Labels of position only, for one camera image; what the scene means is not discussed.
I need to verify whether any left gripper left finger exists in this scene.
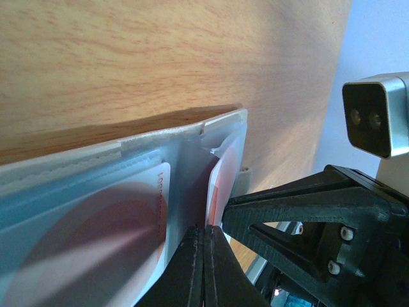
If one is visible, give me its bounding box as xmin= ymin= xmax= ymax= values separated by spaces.
xmin=136 ymin=227 xmax=205 ymax=306

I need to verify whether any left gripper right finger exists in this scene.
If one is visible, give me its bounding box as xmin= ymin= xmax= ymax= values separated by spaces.
xmin=203 ymin=225 xmax=269 ymax=306

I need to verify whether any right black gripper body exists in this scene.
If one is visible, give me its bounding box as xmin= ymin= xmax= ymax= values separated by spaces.
xmin=319 ymin=178 xmax=408 ymax=306

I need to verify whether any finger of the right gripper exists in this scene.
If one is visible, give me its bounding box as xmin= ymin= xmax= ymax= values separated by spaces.
xmin=222 ymin=164 xmax=400 ymax=284

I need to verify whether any beige card holder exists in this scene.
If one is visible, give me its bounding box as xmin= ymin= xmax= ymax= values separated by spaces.
xmin=1 ymin=109 xmax=251 ymax=306

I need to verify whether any white red dot card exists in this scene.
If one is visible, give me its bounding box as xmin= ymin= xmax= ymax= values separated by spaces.
xmin=205 ymin=136 xmax=242 ymax=226

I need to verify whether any red dot card in holder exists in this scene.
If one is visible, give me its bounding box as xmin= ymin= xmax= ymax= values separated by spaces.
xmin=1 ymin=162 xmax=171 ymax=306

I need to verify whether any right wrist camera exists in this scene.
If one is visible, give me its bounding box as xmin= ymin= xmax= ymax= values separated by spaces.
xmin=342 ymin=72 xmax=408 ymax=159

